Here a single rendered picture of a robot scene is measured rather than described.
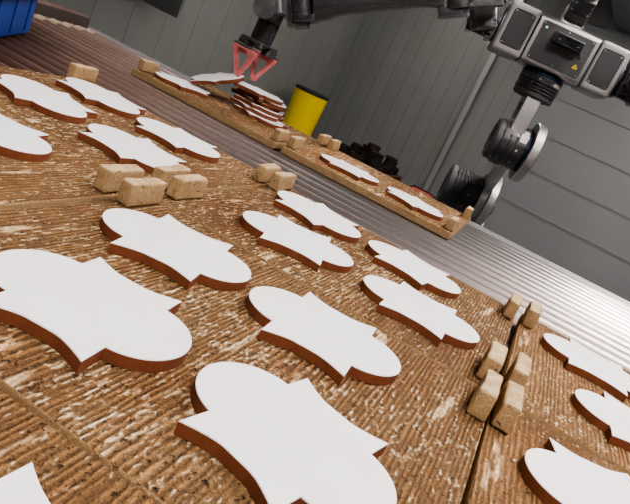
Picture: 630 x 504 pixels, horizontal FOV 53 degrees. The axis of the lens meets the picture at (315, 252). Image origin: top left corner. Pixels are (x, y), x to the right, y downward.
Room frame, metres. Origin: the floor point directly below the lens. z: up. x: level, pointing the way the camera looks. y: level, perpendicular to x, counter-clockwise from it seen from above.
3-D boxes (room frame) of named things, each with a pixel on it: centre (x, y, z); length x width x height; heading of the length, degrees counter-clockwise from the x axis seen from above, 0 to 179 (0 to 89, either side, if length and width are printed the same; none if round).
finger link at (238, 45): (1.62, 0.36, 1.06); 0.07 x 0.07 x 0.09; 76
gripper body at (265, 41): (1.65, 0.35, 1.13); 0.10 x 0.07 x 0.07; 166
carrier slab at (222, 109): (1.59, 0.33, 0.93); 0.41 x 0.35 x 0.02; 74
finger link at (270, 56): (1.68, 0.35, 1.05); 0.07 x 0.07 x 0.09; 76
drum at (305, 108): (7.70, 0.84, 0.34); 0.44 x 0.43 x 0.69; 68
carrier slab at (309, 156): (1.48, -0.08, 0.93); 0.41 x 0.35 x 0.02; 75
